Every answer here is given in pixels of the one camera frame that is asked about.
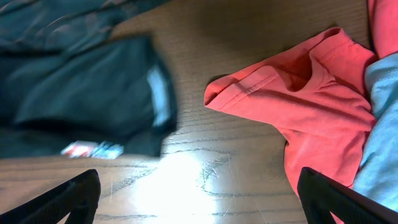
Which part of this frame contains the red t-shirt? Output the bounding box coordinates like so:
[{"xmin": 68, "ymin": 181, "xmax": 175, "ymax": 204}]
[{"xmin": 204, "ymin": 0, "xmax": 397, "ymax": 189}]

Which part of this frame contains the light blue t-shirt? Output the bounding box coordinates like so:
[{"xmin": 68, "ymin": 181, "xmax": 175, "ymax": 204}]
[{"xmin": 353, "ymin": 54, "xmax": 397, "ymax": 212}]

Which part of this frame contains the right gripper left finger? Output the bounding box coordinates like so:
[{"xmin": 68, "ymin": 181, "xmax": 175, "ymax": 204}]
[{"xmin": 1, "ymin": 169, "xmax": 101, "ymax": 224}]

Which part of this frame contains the black printed cycling jersey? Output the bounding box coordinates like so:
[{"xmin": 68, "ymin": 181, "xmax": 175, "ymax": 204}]
[{"xmin": 1, "ymin": 0, "xmax": 177, "ymax": 159}]

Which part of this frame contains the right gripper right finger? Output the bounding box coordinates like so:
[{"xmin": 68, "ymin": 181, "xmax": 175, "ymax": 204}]
[{"xmin": 297, "ymin": 167, "xmax": 397, "ymax": 224}]

